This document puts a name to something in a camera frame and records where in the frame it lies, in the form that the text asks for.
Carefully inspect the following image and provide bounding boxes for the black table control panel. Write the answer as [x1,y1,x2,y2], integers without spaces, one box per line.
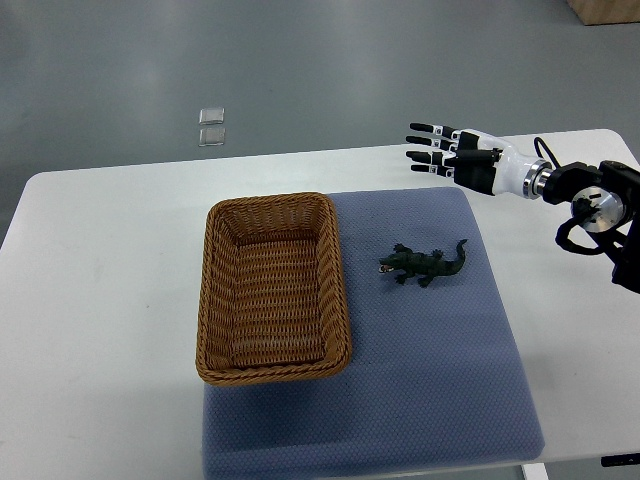
[600,453,640,468]

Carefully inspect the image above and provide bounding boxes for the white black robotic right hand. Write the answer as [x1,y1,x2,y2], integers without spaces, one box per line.
[406,122,558,199]

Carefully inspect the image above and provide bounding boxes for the dark green toy crocodile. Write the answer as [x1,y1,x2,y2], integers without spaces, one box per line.
[378,239,467,288]

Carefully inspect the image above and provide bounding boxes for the blue-grey fabric mat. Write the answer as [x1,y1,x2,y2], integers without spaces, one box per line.
[202,187,544,479]

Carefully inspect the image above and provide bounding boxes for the floor socket plate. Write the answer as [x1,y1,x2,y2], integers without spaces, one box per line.
[199,106,225,125]
[199,127,226,147]

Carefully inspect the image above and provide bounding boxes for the white table leg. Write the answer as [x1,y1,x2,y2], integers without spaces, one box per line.
[521,463,549,480]

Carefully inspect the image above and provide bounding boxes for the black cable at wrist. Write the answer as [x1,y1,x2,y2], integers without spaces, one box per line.
[532,136,562,171]

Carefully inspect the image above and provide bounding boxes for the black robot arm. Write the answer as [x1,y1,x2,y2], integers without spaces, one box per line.
[533,161,639,293]

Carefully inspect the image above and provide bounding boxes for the wooden box corner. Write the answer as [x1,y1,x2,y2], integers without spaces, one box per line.
[567,0,639,26]

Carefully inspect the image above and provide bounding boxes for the brown wicker basket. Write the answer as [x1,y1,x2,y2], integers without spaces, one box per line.
[195,192,352,386]

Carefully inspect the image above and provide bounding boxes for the lower floor socket plate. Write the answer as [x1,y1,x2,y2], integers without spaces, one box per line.
[199,127,226,147]

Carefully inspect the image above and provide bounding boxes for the upper floor socket plate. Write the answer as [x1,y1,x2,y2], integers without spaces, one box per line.
[199,106,225,125]

